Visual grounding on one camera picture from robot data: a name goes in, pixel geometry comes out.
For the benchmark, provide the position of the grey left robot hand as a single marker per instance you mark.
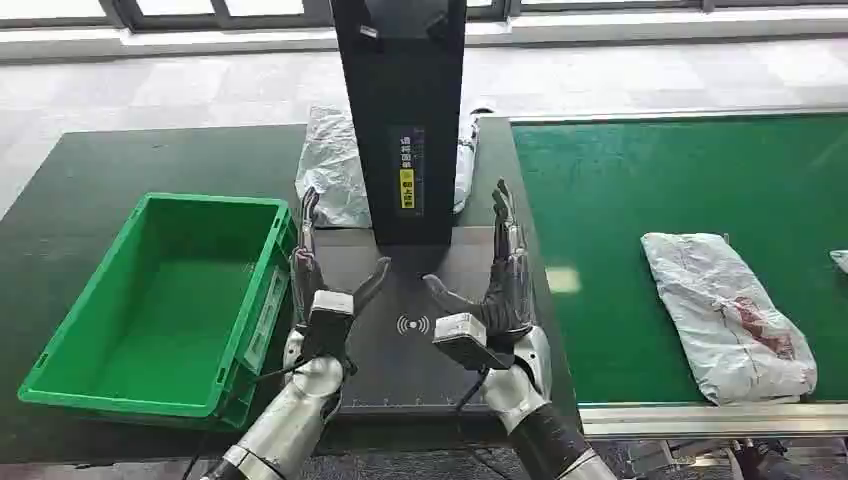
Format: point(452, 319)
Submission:
point(306, 278)

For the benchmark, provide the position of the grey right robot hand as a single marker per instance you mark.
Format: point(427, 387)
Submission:
point(510, 291)

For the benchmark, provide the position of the white parcel with red print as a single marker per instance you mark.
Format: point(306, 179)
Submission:
point(715, 318)

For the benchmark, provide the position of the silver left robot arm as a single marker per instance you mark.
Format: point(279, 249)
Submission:
point(291, 417)

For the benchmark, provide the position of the crinkled silver parcel bag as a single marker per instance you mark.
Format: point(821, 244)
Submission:
point(331, 166)

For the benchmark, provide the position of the slim white parcel bag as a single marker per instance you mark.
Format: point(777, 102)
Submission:
point(466, 166)

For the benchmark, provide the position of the green plastic crate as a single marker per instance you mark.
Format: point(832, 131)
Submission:
point(166, 311)

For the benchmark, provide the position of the green conveyor belt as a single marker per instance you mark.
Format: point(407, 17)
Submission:
point(662, 185)

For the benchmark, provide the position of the black scanner tower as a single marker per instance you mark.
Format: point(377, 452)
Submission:
point(404, 99)

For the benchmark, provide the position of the small pale parcel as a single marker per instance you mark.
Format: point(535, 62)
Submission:
point(840, 260)

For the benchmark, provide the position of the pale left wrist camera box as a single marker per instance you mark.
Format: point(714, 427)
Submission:
point(329, 318)

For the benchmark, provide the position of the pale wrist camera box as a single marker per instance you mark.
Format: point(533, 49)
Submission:
point(464, 341)
point(329, 318)

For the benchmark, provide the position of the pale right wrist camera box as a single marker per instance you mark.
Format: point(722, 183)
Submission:
point(464, 341)

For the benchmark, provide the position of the black scanner base plate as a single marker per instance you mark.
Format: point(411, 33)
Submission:
point(397, 378)

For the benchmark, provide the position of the dark window frame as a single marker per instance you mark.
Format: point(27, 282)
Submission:
point(218, 13)

